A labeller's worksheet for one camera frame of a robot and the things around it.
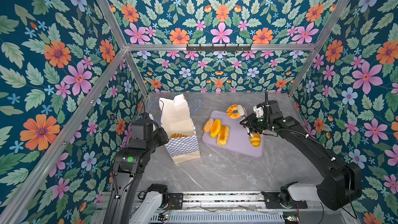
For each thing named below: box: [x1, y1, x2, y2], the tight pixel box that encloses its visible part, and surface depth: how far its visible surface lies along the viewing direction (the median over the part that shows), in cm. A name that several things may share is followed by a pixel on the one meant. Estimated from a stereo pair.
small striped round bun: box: [249, 132, 262, 148], surface depth 95 cm
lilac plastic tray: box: [201, 110, 266, 158], surface depth 93 cm
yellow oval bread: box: [210, 118, 222, 138], surface depth 95 cm
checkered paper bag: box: [159, 93, 201, 164], surface depth 79 cm
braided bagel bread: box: [226, 104, 241, 120], surface depth 90 cm
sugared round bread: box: [203, 117, 215, 133], surface depth 97 cm
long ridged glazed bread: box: [216, 124, 230, 146], surface depth 94 cm
